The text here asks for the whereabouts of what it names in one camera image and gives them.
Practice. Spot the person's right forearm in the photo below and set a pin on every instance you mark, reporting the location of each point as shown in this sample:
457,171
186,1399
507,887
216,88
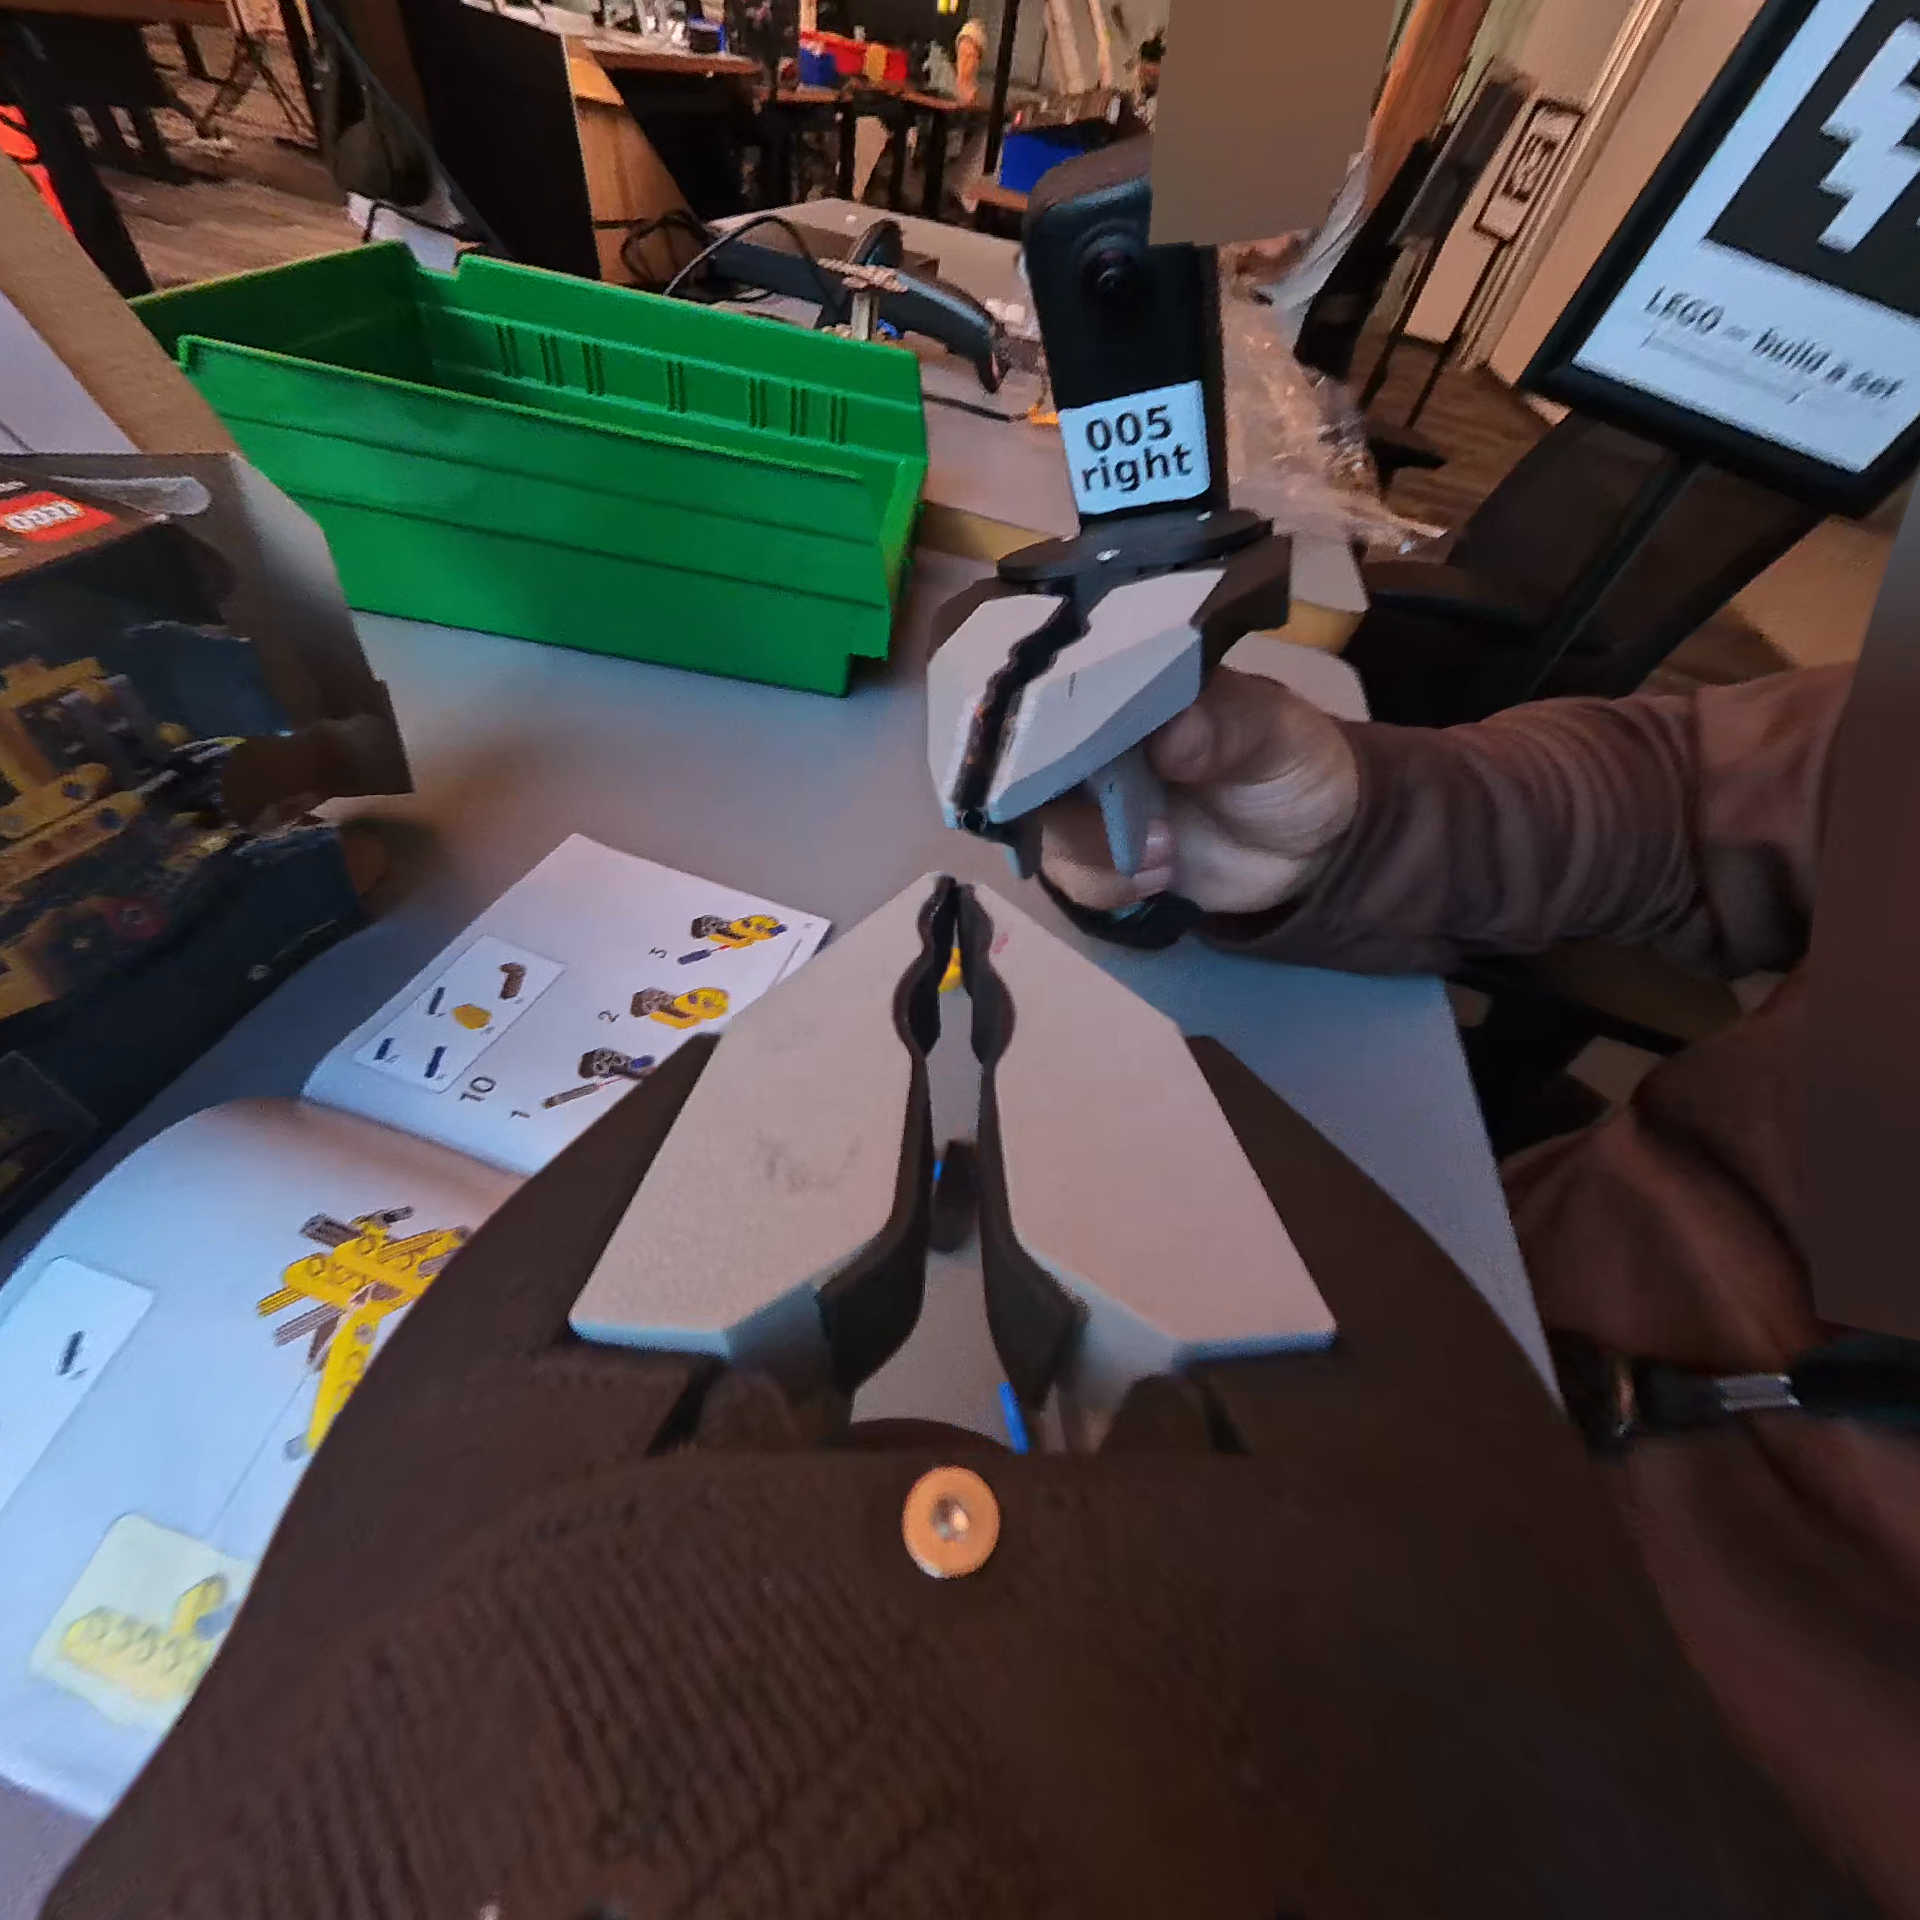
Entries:
1544,825

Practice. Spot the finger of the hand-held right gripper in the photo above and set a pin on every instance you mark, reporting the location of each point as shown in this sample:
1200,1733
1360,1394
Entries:
1119,699
969,675

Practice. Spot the black framed sign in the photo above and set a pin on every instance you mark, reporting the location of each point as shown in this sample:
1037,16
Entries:
1770,301

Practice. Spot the person's brown clothed torso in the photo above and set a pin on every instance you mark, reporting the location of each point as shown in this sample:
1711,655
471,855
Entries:
1711,1350

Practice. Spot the lego instruction booklet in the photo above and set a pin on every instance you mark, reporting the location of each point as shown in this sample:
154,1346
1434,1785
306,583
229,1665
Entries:
195,1201

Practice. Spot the black chair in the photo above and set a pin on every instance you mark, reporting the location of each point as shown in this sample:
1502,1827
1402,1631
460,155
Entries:
1561,571

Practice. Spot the clear plastic wrap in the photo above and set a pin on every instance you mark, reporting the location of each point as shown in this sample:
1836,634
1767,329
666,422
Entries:
1335,435

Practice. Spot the black belt with buckle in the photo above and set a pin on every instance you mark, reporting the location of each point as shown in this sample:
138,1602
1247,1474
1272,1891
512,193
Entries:
1725,1389

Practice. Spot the small framed wall picture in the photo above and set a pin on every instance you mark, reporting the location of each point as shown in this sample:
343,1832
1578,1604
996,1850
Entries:
1530,164

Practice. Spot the dark lego set box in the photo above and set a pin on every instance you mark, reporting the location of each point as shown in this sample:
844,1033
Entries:
120,751

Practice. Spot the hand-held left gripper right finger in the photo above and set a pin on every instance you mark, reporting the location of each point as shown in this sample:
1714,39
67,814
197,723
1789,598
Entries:
1154,1185

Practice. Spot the person's right hand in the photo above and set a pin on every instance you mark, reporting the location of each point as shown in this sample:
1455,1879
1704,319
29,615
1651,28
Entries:
1269,795

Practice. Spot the small blue lego pin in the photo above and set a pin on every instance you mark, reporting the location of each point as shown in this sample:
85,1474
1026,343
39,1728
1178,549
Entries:
1014,1412

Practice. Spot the green plastic bin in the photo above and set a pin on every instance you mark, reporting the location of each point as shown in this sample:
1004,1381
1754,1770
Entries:
571,481

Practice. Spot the black handheld tool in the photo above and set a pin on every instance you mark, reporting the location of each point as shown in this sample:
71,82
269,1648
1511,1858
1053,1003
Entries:
901,292

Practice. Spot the blue storage bin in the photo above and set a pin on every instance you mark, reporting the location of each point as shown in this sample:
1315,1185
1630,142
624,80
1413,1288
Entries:
1050,158

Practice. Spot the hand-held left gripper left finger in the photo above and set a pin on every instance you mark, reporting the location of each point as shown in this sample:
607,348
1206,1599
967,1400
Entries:
750,1154

